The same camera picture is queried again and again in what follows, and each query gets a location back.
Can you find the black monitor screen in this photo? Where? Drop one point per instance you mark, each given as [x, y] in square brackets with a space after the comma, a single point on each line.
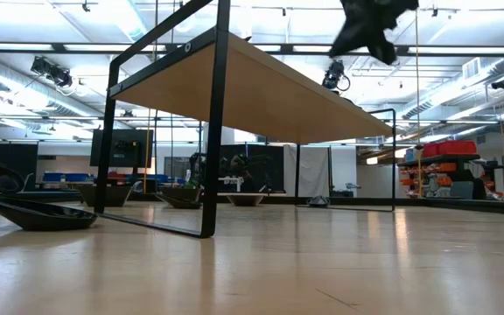
[123, 149]

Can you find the black leaf-shaped plate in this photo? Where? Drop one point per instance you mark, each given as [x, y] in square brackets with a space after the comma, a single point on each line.
[245, 200]

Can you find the white curtain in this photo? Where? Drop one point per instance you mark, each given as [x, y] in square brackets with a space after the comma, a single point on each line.
[311, 170]

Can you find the black teardrop plate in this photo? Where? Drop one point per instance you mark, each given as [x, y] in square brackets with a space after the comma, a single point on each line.
[179, 204]
[37, 219]

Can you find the wooden tray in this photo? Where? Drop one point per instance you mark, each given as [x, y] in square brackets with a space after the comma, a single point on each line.
[256, 92]

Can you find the black wavy square bowl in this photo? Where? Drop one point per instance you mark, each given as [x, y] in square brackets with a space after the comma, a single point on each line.
[118, 196]

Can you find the storage rack with orange bins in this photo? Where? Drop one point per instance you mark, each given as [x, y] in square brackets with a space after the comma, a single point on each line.
[438, 158]

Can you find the black partition panel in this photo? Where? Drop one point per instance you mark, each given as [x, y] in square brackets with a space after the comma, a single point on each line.
[16, 159]
[274, 155]

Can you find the black wavy square plate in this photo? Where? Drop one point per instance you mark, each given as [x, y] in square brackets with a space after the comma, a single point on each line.
[182, 191]

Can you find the red storage bin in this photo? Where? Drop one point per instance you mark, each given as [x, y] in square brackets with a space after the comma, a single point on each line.
[430, 151]
[457, 148]

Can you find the black overhead camera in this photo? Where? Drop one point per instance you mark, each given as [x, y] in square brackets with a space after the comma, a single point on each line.
[334, 72]

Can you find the person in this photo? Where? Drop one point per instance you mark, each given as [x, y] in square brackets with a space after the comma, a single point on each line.
[2, 181]
[236, 165]

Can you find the dark domed object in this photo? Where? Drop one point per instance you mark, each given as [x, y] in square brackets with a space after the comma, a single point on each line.
[318, 202]

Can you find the black ceiling camera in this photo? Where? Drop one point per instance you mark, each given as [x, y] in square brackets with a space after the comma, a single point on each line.
[501, 83]

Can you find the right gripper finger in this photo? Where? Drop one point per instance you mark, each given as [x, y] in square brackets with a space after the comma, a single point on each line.
[385, 50]
[348, 41]

